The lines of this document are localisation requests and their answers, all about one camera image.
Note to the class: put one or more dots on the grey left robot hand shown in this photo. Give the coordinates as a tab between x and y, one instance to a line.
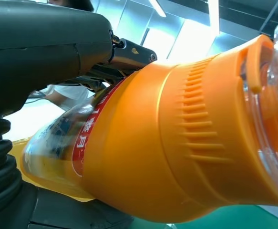
46	47

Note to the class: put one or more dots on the orange bottle with clear cap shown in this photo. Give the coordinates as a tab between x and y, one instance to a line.
141	142

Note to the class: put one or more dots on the person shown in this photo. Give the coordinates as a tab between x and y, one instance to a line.
68	94

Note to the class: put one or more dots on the ceiling strip light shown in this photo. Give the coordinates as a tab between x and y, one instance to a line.
214	15
157	8

